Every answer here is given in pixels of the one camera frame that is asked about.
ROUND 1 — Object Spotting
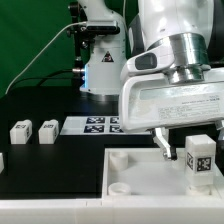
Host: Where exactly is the white square tabletop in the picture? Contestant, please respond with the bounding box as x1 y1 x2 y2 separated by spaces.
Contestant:
100 147 224 200

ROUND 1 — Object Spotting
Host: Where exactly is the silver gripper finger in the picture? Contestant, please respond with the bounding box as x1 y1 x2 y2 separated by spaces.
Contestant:
215 120 224 155

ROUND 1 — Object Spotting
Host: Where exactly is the white front fence wall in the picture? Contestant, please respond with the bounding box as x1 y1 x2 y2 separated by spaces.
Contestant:
0 197 224 224

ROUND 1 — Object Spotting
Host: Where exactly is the white cable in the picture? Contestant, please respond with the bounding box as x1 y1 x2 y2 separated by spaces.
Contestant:
4 21 88 95

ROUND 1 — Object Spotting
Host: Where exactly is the black cable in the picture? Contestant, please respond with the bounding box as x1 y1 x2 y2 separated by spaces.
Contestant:
6 68 84 95

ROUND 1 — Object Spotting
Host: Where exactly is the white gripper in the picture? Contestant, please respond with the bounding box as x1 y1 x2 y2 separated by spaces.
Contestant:
119 71 224 161

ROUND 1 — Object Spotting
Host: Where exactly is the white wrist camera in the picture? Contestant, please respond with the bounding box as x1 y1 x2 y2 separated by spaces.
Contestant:
120 51 168 83

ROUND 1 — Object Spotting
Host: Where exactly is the white sheet with tags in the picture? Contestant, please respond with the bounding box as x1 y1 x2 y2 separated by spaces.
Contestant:
59 115 152 136

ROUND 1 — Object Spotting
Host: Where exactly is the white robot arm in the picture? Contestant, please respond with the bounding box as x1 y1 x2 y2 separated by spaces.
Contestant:
78 0 224 160

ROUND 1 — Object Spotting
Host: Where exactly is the white left fence piece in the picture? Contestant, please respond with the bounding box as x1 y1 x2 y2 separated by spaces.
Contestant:
0 153 4 174

